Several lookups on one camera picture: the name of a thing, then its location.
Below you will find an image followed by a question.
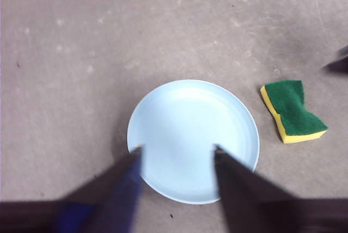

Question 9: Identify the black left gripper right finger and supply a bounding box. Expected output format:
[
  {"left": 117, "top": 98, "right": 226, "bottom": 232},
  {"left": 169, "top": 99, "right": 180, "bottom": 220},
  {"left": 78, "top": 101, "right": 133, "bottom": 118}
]
[{"left": 213, "top": 143, "right": 348, "bottom": 233}]

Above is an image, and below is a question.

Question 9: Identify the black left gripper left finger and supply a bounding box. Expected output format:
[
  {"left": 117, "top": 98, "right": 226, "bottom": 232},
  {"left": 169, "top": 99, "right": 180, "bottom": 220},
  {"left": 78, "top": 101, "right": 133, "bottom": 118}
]
[{"left": 0, "top": 145, "right": 145, "bottom": 233}]

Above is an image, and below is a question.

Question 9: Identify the light blue round plate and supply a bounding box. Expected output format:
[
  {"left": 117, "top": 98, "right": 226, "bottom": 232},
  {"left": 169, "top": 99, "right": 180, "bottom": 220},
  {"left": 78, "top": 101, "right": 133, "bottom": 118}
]
[{"left": 126, "top": 79, "right": 260, "bottom": 205}]

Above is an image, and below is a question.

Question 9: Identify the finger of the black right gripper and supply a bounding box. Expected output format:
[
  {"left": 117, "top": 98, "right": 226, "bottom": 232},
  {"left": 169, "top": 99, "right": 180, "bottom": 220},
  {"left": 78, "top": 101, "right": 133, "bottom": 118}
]
[{"left": 322, "top": 54, "right": 348, "bottom": 74}]

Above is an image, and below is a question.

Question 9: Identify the yellow sponge with green scourer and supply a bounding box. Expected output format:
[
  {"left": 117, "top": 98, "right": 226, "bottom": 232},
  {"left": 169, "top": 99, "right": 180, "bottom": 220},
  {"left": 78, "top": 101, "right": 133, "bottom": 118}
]
[{"left": 260, "top": 79, "right": 329, "bottom": 145}]

